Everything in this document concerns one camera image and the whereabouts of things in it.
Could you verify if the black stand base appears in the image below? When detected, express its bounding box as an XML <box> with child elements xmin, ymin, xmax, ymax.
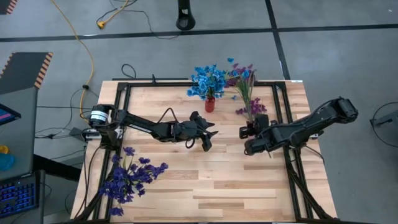
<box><xmin>175</xmin><ymin>0</ymin><xmax>197</xmax><ymax>31</ymax></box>

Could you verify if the blue object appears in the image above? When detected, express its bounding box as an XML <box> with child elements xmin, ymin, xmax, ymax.
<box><xmin>0</xmin><ymin>153</ymin><xmax>16</xmax><ymax>171</ymax></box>

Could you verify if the large black orange-striped mat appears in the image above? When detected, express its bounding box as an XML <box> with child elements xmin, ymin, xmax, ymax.
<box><xmin>0</xmin><ymin>52</ymin><xmax>53</xmax><ymax>96</ymax></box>

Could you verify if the small black orange-striped mat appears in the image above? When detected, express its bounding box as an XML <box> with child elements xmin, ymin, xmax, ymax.
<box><xmin>0</xmin><ymin>0</ymin><xmax>19</xmax><ymax>16</ymax></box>

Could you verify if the red glass vase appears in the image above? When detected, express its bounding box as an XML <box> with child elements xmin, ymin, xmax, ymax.
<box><xmin>204</xmin><ymin>96</ymin><xmax>216</xmax><ymax>113</ymax></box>

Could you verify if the thin black floor cable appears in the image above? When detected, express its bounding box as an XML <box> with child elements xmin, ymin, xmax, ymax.
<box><xmin>96</xmin><ymin>0</ymin><xmax>180</xmax><ymax>40</ymax></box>

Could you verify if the grey desk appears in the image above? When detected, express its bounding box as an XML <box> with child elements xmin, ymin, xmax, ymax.
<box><xmin>0</xmin><ymin>86</ymin><xmax>46</xmax><ymax>224</ymax></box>

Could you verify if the long yellow cable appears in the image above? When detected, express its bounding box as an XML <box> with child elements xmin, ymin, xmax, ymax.
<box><xmin>50</xmin><ymin>0</ymin><xmax>95</xmax><ymax>116</ymax></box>

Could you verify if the yellow cable with plug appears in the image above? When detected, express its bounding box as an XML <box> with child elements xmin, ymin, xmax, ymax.
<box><xmin>96</xmin><ymin>0</ymin><xmax>130</xmax><ymax>30</ymax></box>

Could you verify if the backlit black keyboard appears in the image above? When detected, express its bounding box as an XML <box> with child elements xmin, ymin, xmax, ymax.
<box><xmin>0</xmin><ymin>174</ymin><xmax>40</xmax><ymax>218</ymax></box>

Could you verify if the dark screen device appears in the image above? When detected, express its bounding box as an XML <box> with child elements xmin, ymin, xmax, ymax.
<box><xmin>0</xmin><ymin>104</ymin><xmax>22</xmax><ymax>126</ymax></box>

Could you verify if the black looped cable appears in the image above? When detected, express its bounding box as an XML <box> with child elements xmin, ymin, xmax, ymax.
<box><xmin>120</xmin><ymin>63</ymin><xmax>137</xmax><ymax>80</ymax></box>

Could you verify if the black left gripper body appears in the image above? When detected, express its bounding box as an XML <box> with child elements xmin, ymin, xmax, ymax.
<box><xmin>180</xmin><ymin>111</ymin><xmax>209</xmax><ymax>144</ymax></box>

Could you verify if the black power brick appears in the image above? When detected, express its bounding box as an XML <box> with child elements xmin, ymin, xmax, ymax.
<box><xmin>68</xmin><ymin>126</ymin><xmax>91</xmax><ymax>142</ymax></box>

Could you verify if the black aluminium table frame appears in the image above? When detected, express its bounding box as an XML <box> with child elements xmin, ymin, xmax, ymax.
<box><xmin>70</xmin><ymin>79</ymin><xmax>340</xmax><ymax>224</ymax></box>

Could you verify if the black desk base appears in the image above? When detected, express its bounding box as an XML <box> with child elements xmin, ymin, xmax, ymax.
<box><xmin>32</xmin><ymin>154</ymin><xmax>82</xmax><ymax>183</ymax></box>

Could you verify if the black floor cable bundle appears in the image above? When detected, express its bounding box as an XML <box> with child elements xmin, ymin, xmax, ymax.
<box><xmin>34</xmin><ymin>88</ymin><xmax>98</xmax><ymax>139</ymax></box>

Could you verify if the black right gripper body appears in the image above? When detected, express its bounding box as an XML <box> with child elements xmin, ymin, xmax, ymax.
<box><xmin>248</xmin><ymin>114</ymin><xmax>271</xmax><ymax>138</ymax></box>

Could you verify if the magenta artificial flower bunch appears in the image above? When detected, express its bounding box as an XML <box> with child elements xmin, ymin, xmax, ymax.
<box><xmin>225</xmin><ymin>63</ymin><xmax>256</xmax><ymax>122</ymax></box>
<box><xmin>229</xmin><ymin>63</ymin><xmax>257</xmax><ymax>122</ymax></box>
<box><xmin>234</xmin><ymin>97</ymin><xmax>268</xmax><ymax>123</ymax></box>

